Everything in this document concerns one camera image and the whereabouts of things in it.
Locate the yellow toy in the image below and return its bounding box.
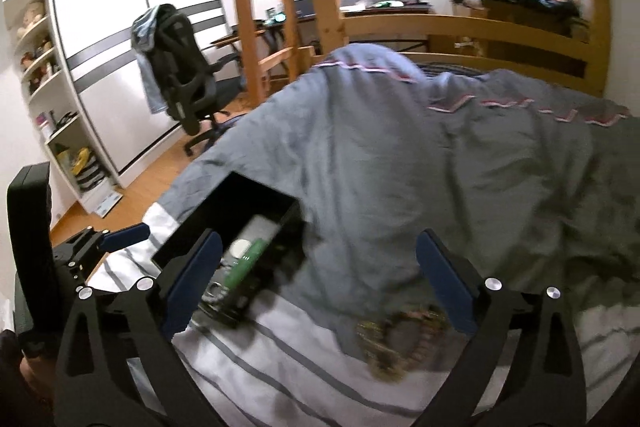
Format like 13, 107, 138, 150
69, 147, 94, 176

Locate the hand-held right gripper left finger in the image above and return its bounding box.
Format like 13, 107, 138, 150
54, 229, 226, 427

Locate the grey blanket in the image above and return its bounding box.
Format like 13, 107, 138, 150
164, 43, 640, 360

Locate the striped cloth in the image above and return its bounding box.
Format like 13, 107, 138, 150
77, 166, 108, 194

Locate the blue denim jacket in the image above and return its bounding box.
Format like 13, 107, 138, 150
131, 4, 176, 116

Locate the green packet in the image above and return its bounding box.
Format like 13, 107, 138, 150
222, 239, 269, 304

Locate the gold beaded bracelet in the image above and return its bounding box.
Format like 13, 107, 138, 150
354, 304, 451, 383

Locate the white sliding-door wardrobe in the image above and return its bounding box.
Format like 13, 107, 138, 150
49, 0, 227, 180

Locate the black jewelry box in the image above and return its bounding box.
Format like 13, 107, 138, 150
151, 171, 307, 329

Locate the wooden bunk bed frame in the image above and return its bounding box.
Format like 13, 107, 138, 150
292, 0, 614, 98

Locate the white flat box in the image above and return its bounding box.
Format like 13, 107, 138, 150
92, 189, 124, 216

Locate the dark computer desk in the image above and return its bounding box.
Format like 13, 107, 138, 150
210, 0, 437, 58

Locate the white curved shelf unit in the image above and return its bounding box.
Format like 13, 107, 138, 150
2, 0, 126, 216

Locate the wooden cabinet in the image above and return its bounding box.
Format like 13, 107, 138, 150
482, 0, 592, 42

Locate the beige stuffed toy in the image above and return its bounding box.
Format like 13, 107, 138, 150
16, 1, 47, 38

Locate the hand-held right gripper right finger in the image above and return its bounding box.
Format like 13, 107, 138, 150
414, 229, 589, 427

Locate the white striped bed sheet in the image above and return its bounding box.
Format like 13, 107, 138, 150
89, 202, 640, 427

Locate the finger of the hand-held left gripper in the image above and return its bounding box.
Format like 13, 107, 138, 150
98, 223, 152, 254

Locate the white round case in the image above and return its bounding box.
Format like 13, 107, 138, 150
228, 237, 254, 262

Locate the black office chair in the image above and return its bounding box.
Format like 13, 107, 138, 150
145, 9, 247, 158

